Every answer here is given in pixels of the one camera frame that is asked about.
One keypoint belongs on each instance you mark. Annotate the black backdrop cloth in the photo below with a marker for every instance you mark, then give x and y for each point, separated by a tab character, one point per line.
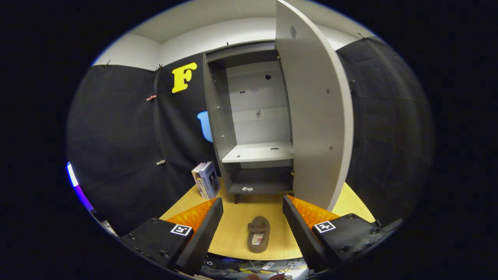
116	136

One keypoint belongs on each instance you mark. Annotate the grey shoe cabinet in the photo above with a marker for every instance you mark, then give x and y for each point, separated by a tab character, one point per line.
218	116

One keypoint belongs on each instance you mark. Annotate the pink clip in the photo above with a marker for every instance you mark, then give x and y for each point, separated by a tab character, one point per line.
151	97

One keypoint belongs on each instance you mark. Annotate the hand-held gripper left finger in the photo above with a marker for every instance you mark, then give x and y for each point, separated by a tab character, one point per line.
202	237

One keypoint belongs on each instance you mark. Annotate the glowing purple strip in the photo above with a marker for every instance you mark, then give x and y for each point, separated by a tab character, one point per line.
78	186

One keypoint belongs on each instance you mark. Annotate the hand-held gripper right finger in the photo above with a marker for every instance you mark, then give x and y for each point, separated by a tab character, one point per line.
301	237

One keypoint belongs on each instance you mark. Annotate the brown fuzzy shoe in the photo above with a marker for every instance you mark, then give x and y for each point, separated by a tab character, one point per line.
258	223

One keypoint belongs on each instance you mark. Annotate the light grey cabinet shelf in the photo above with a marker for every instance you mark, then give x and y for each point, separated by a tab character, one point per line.
256	151

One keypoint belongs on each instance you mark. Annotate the beige shoe cabinet door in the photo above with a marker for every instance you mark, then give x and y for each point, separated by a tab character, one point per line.
319	116

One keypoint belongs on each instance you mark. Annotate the blue book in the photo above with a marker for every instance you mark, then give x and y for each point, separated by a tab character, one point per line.
210	181

